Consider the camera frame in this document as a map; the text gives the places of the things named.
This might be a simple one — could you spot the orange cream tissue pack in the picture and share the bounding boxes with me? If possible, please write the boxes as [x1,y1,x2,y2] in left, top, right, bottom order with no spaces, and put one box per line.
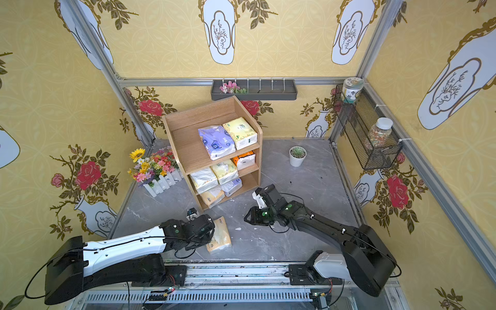
[206,216,232,254]

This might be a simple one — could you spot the white floral tissue pack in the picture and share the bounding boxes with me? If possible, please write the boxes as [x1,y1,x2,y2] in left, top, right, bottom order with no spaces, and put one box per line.
[189,167,219,194]

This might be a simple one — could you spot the yellow green floral tissue pack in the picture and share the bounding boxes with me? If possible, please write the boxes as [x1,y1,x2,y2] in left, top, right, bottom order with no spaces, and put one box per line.
[222,117,258,150]

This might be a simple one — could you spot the purple Vinda tissue pack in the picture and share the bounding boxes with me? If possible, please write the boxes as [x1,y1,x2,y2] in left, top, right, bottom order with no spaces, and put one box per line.
[198,125,236,160]

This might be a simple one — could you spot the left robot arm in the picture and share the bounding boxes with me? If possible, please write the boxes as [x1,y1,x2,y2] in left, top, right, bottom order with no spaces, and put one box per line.
[41,214,215,306]

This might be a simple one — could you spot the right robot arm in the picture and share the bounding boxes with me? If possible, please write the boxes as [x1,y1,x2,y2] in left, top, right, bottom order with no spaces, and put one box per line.
[244,184,399,297]

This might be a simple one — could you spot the orange tissue pack bottom shelf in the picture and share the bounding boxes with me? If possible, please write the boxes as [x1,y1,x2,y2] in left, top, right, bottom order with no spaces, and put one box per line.
[200,185,226,209]

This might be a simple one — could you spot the purple tissue pack bottom shelf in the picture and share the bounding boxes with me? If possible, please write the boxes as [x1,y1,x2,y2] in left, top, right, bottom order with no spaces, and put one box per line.
[221,178,243,197]

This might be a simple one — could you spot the orange white tissue box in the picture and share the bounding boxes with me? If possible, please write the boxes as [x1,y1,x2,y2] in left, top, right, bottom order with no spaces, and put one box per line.
[231,151,256,171]

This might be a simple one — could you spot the yellow floral middle tissue pack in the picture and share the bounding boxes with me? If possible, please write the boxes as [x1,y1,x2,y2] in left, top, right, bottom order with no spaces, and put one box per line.
[211,159,239,185]

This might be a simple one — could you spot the wooden shelf unit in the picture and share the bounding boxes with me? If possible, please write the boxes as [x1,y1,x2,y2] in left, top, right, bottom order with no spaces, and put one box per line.
[162,96,263,211]

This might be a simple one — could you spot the small potted cactus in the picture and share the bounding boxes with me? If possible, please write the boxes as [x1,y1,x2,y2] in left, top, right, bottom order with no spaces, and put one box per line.
[289,146,307,167]

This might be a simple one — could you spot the artificial flowers white fence planter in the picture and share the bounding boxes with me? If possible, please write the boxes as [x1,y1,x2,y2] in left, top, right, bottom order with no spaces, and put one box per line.
[128,146,183,198]

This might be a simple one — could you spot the glass jar white lid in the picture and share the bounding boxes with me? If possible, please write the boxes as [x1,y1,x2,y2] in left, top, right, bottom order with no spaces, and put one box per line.
[365,117,393,151]

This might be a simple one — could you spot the pink flowers in tray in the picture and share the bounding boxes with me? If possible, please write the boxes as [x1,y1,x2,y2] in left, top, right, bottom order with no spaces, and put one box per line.
[219,81,247,94]

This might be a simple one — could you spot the printed jar on basket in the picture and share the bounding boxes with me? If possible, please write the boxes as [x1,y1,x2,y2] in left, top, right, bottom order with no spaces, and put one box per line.
[341,77,364,103]

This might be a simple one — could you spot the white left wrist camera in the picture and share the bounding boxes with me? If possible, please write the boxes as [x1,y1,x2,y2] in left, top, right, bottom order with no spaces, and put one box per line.
[187,208,198,221]

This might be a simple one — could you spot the metal base rail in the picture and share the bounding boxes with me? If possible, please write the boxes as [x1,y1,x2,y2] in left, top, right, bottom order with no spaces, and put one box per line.
[66,262,409,309]

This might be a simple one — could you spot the black wire wall basket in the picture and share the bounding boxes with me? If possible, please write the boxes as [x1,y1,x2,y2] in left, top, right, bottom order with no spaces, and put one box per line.
[338,90,403,170]

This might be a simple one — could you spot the grey wall tray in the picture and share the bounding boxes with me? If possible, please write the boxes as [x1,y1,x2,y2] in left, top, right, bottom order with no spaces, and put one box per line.
[211,78,298,101]

